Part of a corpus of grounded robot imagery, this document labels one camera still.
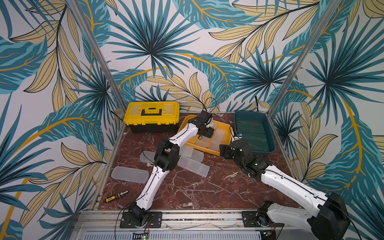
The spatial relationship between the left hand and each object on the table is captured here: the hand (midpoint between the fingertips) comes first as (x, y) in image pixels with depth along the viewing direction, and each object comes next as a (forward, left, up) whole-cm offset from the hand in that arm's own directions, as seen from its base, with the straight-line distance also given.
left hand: (209, 133), depth 102 cm
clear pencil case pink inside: (-22, +10, -5) cm, 24 cm away
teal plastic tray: (+4, -33, -1) cm, 34 cm away
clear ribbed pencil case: (-16, +8, -3) cm, 18 cm away
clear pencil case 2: (-27, +49, -8) cm, 56 cm away
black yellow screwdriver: (-42, +54, -3) cm, 69 cm away
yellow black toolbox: (+4, +36, +10) cm, 37 cm away
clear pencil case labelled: (-5, +2, -1) cm, 6 cm away
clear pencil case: (-5, -6, -1) cm, 7 cm away
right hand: (-17, -7, +13) cm, 23 cm away
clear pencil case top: (-13, +15, -2) cm, 20 cm away
